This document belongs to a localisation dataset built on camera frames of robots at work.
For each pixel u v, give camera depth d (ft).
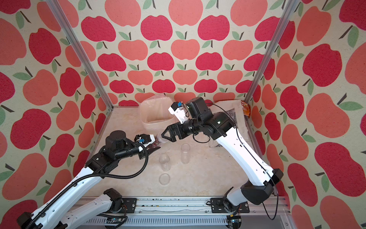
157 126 2.57
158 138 2.01
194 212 2.42
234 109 3.29
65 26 2.50
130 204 2.46
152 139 1.86
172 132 1.71
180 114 1.82
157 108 3.12
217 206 2.40
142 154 1.94
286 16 2.37
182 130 1.75
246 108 3.64
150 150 2.13
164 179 2.76
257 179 1.27
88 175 1.51
